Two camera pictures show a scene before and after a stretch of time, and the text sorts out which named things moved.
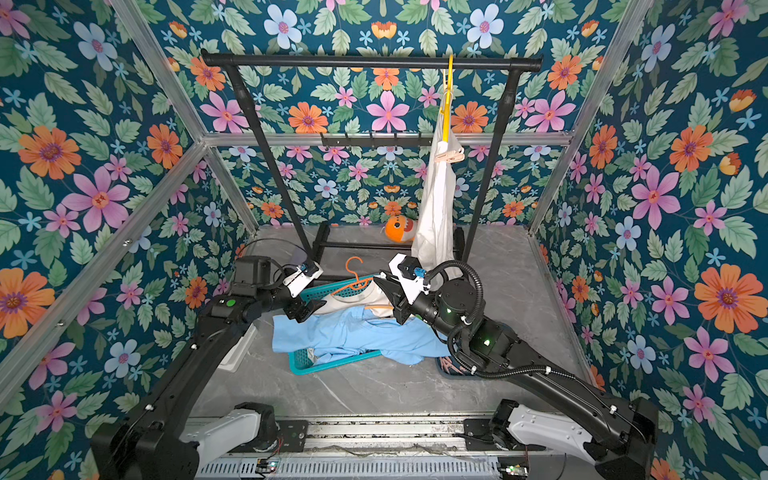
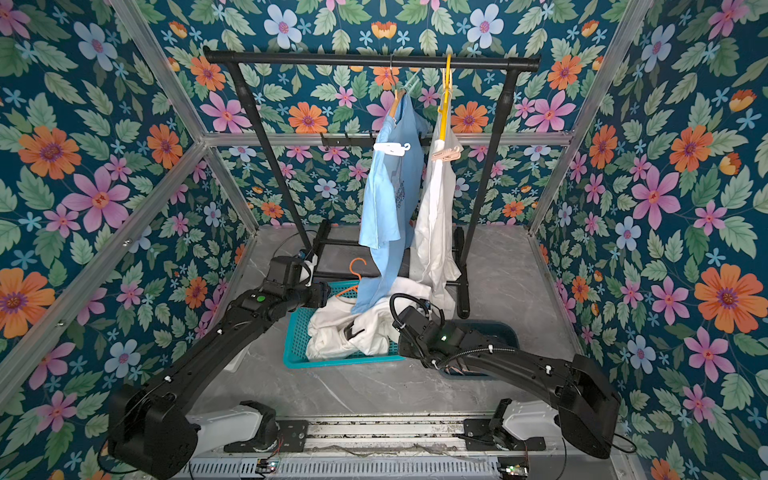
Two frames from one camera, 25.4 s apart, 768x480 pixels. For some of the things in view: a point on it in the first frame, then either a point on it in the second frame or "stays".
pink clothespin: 453,156 stays
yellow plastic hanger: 445,112 stays
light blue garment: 343,330 → 394,188
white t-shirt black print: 435,238 stays
